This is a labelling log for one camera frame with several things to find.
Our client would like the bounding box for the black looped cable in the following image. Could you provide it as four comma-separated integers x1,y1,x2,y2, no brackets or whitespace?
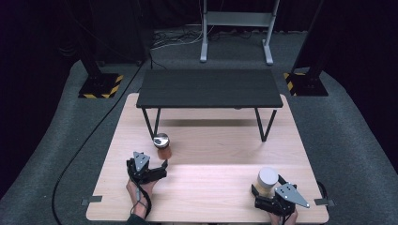
315,180,329,201

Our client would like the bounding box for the grey metal desk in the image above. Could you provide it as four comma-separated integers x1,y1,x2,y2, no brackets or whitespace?
199,0,282,67

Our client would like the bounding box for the person's left hand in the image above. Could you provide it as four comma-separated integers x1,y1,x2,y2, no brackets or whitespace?
125,179,158,219

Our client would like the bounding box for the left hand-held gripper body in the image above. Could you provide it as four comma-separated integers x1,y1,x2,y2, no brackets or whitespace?
126,151,168,186

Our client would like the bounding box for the person's dark sleeve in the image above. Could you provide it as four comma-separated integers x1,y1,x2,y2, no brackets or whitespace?
126,213,151,225

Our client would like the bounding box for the grey table edge bracket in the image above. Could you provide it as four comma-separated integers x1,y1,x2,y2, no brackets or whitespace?
314,198,336,207
81,195,103,207

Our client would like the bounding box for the orange spice jar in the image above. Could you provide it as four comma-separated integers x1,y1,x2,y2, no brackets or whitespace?
152,132,173,161

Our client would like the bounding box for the black raised shelf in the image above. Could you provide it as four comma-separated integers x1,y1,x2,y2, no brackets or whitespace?
136,68,284,143

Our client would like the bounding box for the jar with white lid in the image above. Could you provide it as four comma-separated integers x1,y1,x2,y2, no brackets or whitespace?
254,166,280,199

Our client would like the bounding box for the black stand, striped base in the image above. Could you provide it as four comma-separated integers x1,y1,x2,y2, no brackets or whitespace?
74,27,125,99
283,0,329,98

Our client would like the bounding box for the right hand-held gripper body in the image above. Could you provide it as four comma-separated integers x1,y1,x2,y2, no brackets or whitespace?
253,182,311,217

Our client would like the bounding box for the bundle of floor cables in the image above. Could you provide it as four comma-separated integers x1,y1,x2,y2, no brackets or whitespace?
149,26,206,53

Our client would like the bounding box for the person's right hand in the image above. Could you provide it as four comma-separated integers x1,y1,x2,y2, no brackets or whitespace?
268,209,299,225

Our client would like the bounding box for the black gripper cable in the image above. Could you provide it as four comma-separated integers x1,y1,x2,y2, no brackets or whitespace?
130,177,153,219

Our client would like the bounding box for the long black floor cable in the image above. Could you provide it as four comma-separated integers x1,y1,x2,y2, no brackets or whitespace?
51,60,148,225

